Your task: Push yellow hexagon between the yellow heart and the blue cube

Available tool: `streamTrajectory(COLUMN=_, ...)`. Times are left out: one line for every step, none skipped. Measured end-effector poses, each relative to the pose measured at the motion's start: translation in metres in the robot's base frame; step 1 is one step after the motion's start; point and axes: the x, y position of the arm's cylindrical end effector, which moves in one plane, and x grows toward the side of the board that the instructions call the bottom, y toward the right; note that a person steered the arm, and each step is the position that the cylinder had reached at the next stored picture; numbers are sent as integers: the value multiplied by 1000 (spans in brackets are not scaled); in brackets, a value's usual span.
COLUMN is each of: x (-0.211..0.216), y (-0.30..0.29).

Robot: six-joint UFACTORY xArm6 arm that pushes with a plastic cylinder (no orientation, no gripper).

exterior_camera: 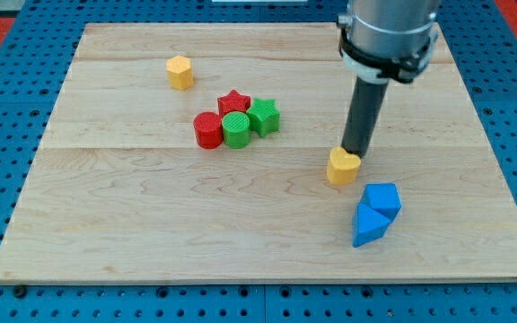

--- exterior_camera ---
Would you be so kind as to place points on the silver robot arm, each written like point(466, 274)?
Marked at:
point(383, 40)

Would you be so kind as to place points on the yellow heart block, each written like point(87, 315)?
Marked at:
point(342, 167)

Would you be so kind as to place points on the yellow hexagon block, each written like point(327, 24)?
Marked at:
point(180, 73)

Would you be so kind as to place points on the blue cube block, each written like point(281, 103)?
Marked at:
point(383, 198)

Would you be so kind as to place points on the green cylinder block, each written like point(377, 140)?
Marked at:
point(236, 130)

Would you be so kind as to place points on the green star block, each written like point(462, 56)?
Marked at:
point(264, 116)

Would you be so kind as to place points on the red cylinder block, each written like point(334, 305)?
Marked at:
point(208, 129)

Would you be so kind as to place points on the red star block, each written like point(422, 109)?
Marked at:
point(233, 102)

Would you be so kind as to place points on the wooden board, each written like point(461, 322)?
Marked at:
point(119, 192)

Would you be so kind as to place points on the blue triangle block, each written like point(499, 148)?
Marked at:
point(368, 225)

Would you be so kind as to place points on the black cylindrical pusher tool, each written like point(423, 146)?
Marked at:
point(363, 113)

